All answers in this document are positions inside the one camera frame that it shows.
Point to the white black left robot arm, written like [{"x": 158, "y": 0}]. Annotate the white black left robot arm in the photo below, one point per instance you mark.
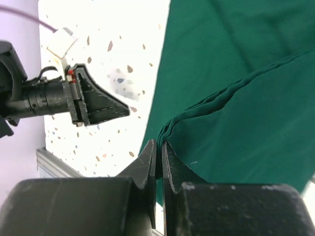
[{"x": 12, "y": 77}]

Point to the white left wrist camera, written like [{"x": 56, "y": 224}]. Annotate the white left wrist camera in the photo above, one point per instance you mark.
[{"x": 60, "y": 44}]

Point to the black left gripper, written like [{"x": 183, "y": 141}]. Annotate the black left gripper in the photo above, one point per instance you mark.
[{"x": 78, "y": 94}]

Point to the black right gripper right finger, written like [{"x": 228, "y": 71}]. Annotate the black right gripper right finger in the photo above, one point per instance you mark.
[{"x": 193, "y": 207}]

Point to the dark green surgical cloth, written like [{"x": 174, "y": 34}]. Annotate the dark green surgical cloth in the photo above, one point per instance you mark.
[{"x": 235, "y": 92}]

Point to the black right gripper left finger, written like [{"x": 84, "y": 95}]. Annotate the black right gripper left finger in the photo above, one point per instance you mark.
[{"x": 124, "y": 205}]

